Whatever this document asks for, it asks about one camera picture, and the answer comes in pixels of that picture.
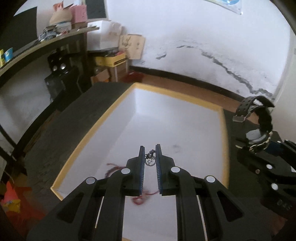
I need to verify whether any black strap wristwatch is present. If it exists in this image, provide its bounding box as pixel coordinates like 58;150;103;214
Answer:
232;95;274;153

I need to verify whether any white door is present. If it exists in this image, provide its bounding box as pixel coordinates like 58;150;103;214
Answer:
272;32;295;142

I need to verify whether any yellow white storage box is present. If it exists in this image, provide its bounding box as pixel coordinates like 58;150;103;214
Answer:
50;82;230;241

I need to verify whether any black computer tower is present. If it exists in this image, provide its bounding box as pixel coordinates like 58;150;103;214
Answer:
45;66;81;101

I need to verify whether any brown cardboard box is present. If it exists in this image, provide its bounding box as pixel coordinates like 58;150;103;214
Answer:
91;69;110;85

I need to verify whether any red cloth on floor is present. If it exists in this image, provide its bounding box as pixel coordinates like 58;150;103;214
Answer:
123;71;144;83

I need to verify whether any yellow cardboard box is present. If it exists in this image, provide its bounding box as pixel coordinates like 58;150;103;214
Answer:
94;52;127;67

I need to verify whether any black speaker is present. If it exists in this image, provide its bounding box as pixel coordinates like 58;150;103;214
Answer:
47;51;71;76

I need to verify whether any beige paper shopping bag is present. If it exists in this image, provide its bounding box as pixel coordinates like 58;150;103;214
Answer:
118;34;145;60

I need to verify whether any dark desk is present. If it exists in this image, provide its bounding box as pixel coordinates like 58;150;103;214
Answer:
1;27;99;87

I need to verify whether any yellow cup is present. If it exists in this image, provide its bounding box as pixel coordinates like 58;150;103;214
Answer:
0;49;6;68

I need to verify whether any blue cup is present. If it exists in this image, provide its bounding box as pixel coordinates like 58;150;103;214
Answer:
4;48;13;62

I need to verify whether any black flat monitor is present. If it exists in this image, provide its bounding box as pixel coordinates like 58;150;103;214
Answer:
1;7;37;51

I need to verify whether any woven basket bag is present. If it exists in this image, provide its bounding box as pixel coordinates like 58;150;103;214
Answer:
49;1;72;26

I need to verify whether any pink box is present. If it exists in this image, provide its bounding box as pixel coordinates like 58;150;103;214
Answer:
69;4;88;24

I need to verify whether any white framed monitor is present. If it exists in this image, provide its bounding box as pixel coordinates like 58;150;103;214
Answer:
81;0;107;20

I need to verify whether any red cord white pendant necklace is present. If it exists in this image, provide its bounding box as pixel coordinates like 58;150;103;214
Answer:
105;162;160;206

